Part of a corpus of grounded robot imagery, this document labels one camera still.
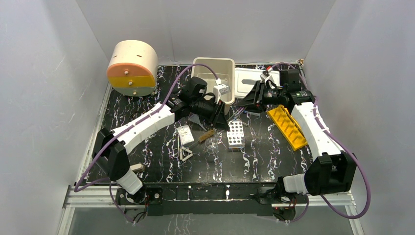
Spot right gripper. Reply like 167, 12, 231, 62
235, 80, 285, 114

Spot blue capped test tube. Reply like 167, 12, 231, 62
243, 111, 260, 117

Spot clear acrylic tube rack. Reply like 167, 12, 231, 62
227, 120, 245, 149

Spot yellow test tube rack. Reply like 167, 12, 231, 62
267, 105, 308, 151

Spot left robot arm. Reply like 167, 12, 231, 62
93, 77, 231, 204

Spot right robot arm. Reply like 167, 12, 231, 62
236, 68, 357, 203

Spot white bin lid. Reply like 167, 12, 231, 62
234, 68, 262, 98

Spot clear plastic funnel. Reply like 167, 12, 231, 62
188, 113, 207, 132

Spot clear glass beaker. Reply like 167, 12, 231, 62
205, 137, 219, 154

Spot white paper tag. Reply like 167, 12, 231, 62
176, 125, 194, 145

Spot beige plastic bin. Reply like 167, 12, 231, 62
191, 57, 235, 115

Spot white clay triangle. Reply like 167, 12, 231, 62
179, 147, 193, 162

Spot small beige stopper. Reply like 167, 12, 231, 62
130, 164, 145, 173

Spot round beige drawer cabinet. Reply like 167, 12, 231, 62
106, 40, 159, 97

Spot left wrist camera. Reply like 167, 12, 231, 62
212, 79, 231, 103

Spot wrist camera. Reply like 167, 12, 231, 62
260, 66, 275, 83
212, 79, 231, 103

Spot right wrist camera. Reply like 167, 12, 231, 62
260, 66, 275, 83

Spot black base frame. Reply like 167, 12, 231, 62
115, 182, 307, 220

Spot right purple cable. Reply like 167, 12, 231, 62
267, 62, 372, 224

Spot purple cable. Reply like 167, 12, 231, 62
267, 62, 372, 224
73, 63, 221, 224

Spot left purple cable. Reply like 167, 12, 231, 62
73, 63, 221, 224

